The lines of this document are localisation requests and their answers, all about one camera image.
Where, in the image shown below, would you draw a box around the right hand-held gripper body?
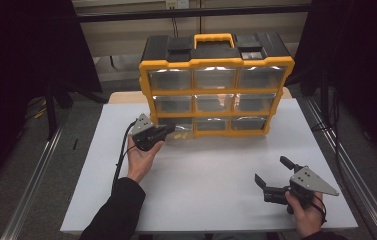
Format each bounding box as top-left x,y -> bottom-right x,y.
263,165 -> 340,214

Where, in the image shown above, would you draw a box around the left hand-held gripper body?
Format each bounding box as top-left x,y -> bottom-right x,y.
130,113 -> 168,152

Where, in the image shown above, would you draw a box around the small clear plastic drawer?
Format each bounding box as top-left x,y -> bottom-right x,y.
157,117 -> 195,140

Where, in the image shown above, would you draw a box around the yellow black storage organizer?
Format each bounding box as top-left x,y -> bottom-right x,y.
138,32 -> 295,138

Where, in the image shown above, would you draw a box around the person's left hand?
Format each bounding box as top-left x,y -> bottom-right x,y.
126,135 -> 165,184

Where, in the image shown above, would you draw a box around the person's right hand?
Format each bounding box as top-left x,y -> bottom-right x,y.
285,190 -> 325,238

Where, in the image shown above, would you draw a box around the wooden table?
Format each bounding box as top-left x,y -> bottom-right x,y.
108,87 -> 293,105

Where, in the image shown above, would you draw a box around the group of clear organizer drawers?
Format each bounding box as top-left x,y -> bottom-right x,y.
147,65 -> 285,132

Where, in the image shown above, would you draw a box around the black metal stand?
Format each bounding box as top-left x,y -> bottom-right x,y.
44,83 -> 109,141

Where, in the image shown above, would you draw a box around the black horizontal bar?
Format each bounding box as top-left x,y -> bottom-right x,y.
75,3 -> 312,24

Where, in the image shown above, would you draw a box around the dark curtain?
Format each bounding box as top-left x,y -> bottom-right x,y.
287,0 -> 377,168
0,0 -> 103,194

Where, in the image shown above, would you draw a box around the thick black cable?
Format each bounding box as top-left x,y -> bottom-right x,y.
110,120 -> 138,194

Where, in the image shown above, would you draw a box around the thin black cable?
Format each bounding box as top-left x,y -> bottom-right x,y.
310,194 -> 328,226

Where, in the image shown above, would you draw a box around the aluminium floor rail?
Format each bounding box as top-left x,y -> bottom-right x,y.
304,98 -> 377,240
0,109 -> 70,240

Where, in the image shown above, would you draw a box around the black floor cables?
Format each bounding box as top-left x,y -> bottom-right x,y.
310,89 -> 344,174

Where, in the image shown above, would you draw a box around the black hanging cable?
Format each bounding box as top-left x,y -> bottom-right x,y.
171,16 -> 180,38

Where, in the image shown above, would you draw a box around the white wall socket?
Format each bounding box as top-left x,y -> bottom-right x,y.
165,0 -> 190,10

